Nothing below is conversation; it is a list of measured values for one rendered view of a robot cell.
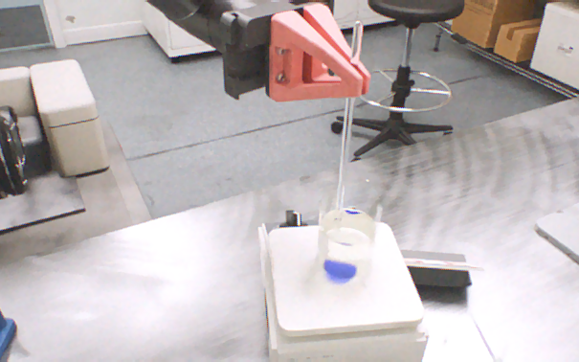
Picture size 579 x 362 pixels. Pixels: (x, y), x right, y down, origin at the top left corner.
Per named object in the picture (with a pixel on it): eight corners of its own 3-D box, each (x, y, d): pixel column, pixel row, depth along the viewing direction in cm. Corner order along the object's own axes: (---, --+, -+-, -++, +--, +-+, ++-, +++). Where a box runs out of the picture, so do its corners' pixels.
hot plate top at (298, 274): (266, 235, 49) (266, 228, 48) (387, 227, 50) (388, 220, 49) (278, 339, 39) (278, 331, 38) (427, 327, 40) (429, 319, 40)
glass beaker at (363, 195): (354, 300, 42) (365, 226, 37) (301, 271, 44) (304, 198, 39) (388, 259, 46) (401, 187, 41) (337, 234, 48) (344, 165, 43)
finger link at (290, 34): (415, 24, 35) (324, -9, 41) (342, 47, 31) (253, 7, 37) (400, 111, 39) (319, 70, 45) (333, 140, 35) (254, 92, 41)
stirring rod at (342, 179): (330, 244, 44) (352, 20, 33) (335, 241, 45) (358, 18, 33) (335, 248, 44) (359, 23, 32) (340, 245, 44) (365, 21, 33)
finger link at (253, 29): (396, 30, 34) (305, -5, 40) (318, 54, 30) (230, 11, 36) (383, 119, 38) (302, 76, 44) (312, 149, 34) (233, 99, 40)
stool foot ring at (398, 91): (331, 83, 210) (332, 73, 207) (409, 67, 225) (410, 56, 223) (389, 126, 181) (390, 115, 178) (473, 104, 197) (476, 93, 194)
